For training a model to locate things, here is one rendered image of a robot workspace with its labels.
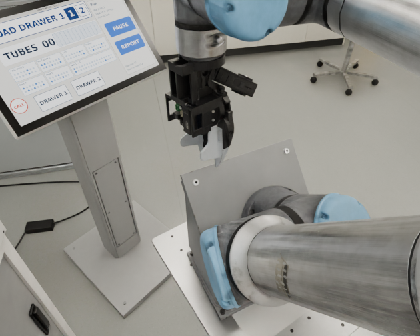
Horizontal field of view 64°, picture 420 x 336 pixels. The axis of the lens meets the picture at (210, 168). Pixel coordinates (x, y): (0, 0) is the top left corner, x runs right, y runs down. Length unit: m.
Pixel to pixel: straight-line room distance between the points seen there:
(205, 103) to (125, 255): 1.34
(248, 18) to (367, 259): 0.25
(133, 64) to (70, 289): 1.11
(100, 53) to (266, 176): 0.66
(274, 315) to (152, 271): 0.99
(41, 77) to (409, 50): 0.90
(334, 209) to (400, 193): 1.83
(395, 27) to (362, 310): 0.24
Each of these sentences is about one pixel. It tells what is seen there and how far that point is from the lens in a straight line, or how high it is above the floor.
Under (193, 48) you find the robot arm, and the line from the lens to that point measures 0.50.
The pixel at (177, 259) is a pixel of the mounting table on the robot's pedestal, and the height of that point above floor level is 0.76.
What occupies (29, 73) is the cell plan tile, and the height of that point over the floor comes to 1.07.
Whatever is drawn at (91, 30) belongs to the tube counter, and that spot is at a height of 1.11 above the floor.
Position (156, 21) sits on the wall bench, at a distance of 3.26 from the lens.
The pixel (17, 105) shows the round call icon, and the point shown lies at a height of 1.02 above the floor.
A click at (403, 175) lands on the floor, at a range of 2.47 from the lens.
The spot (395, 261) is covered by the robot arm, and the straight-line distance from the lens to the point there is 0.23.
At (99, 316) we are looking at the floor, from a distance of 1.70.
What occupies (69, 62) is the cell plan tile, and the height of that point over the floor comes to 1.06.
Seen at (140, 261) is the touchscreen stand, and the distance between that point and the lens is 1.74.
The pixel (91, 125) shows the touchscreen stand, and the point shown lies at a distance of 1.24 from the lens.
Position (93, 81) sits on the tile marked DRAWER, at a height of 1.00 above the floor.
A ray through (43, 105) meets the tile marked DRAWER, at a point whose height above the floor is 1.00.
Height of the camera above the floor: 1.50
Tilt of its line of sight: 43 degrees down
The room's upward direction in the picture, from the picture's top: straight up
